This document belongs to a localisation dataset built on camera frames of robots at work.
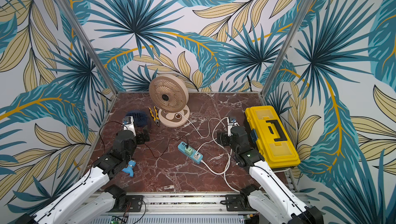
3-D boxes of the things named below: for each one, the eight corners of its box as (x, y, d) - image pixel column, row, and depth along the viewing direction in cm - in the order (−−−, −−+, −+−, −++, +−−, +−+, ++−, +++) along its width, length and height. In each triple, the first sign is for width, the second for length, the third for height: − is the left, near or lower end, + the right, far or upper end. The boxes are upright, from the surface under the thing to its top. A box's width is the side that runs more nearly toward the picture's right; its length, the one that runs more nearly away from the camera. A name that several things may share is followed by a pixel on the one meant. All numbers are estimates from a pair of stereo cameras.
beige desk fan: (155, 127, 103) (141, 92, 77) (158, 109, 112) (147, 73, 86) (188, 127, 103) (186, 92, 77) (189, 110, 112) (187, 74, 86)
